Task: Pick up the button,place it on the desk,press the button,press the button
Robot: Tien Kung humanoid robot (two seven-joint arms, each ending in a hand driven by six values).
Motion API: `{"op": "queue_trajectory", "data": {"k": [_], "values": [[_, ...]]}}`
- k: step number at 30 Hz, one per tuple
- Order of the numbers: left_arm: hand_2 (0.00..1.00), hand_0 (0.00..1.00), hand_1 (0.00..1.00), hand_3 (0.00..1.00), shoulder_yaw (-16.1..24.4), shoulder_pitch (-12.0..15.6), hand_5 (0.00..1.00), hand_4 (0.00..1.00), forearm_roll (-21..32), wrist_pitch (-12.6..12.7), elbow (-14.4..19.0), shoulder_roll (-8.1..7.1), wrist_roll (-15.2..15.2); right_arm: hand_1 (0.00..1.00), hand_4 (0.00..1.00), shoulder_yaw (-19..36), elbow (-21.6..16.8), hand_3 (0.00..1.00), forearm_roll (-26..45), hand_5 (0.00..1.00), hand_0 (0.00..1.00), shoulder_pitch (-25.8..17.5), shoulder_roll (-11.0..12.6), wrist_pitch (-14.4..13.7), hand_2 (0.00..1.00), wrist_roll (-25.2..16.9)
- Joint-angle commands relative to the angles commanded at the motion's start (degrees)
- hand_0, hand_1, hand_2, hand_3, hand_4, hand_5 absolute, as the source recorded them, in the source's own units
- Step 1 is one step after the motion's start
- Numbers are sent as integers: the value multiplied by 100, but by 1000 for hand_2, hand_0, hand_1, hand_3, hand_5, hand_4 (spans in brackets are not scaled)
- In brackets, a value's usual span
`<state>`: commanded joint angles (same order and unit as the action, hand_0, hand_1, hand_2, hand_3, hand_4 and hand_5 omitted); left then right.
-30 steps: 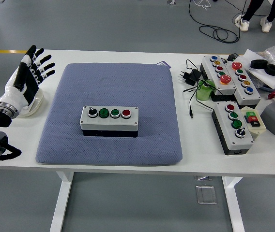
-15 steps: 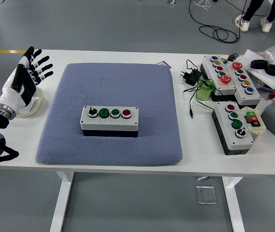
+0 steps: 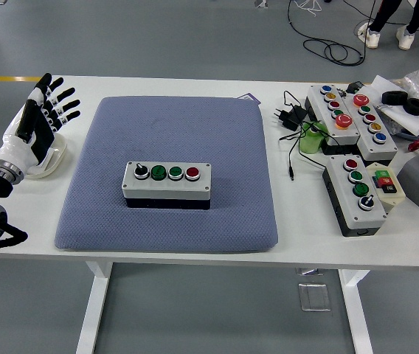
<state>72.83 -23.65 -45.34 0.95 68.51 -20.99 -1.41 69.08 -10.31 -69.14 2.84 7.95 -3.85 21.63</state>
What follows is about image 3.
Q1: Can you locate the person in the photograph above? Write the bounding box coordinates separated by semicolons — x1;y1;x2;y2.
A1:
356;0;419;51

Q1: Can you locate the black floor cable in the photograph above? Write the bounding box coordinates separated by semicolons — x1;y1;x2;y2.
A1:
286;0;419;67

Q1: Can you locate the green plastic cup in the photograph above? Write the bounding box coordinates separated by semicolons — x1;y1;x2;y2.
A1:
298;120;329;154

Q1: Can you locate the black adapter cord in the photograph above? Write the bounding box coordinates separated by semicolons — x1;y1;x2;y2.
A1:
278;90;328;181

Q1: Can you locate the grey five-button emergency-stop box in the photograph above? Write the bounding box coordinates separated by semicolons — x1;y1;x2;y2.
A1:
342;92;399;162
304;84;361;155

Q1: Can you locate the grey four-button control box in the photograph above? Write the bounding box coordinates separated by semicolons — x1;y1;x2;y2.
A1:
322;154;387;237
121;161;212;210

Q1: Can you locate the blue-grey padded mat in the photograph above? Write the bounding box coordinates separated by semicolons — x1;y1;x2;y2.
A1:
53;96;280;254

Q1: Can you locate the white table leg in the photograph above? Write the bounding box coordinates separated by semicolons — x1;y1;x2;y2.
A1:
75;260;114;354
338;268;375;354

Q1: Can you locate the metal floor outlet plate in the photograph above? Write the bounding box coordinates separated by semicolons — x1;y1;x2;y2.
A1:
297;282;332;313

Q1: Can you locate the black power adapter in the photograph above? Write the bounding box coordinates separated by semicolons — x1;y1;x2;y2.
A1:
271;105;306;131

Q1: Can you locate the purple-edged card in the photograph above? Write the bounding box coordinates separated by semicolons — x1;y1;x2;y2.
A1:
237;91;263;106

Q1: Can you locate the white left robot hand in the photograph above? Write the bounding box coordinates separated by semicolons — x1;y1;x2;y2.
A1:
0;72;82;173

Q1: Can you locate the white paper sheet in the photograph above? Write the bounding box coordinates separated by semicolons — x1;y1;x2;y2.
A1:
370;74;419;134

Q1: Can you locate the cream three-key switch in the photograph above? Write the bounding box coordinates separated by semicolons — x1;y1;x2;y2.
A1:
365;162;406;215

